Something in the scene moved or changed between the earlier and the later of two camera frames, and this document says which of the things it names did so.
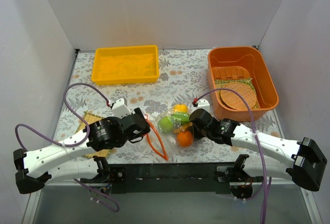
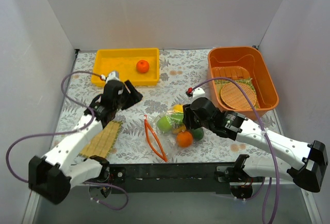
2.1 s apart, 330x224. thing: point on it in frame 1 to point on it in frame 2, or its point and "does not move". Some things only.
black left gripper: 141,122 to 128,95
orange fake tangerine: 184,139 to 142,66
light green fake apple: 165,125 does not move
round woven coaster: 232,100 does not move
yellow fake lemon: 180,108 does not move
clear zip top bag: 169,129 does not move
